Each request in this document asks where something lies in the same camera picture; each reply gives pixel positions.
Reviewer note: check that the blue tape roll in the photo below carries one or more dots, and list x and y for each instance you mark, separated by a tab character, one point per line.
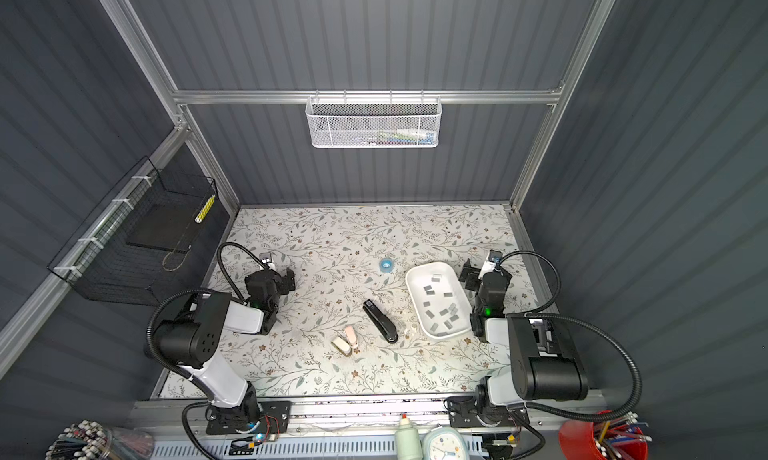
386	265

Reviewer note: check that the beige staple box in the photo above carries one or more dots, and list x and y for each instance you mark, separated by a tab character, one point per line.
342	346

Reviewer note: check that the black stapler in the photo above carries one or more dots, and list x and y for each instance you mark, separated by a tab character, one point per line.
381	321

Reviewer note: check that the pink staple box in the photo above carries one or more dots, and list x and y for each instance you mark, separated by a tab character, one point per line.
351	336

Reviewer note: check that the yellow marker pen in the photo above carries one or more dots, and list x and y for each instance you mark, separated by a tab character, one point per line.
205	209

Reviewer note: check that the green glue bottle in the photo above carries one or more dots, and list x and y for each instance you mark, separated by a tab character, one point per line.
407	440

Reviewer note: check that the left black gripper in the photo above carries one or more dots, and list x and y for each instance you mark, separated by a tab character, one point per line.
282	281

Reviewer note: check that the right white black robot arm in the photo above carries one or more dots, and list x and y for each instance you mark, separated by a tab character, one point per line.
544	363

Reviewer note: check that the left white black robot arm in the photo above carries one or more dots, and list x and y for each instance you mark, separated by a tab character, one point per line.
184	332

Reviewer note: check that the black wire basket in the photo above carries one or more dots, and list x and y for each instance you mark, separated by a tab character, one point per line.
144	245

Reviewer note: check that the jar of coloured pencils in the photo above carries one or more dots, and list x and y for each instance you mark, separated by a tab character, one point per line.
92	440

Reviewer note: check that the white plastic tray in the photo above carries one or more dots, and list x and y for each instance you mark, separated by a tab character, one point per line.
442	307

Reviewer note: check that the floral table mat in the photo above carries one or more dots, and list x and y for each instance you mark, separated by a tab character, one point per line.
335	253

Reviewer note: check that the white wire mesh basket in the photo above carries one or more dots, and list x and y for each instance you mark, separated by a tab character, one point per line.
374	125

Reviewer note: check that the mint alarm clock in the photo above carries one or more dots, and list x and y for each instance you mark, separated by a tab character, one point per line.
445	443

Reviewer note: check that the red pencil cup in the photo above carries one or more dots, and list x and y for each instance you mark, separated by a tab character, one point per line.
618	439

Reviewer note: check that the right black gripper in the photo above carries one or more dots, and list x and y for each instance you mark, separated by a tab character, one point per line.
475	277

